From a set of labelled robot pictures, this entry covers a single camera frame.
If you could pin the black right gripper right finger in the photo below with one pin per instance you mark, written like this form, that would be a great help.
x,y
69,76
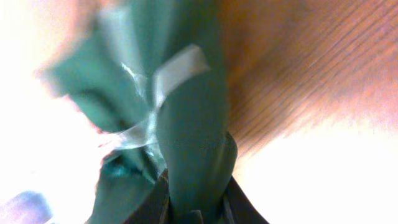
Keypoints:
x,y
237,209

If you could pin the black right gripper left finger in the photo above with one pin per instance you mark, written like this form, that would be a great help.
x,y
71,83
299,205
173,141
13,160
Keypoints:
x,y
155,208

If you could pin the dark green garment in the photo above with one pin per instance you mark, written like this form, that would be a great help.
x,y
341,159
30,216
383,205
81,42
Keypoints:
x,y
152,73

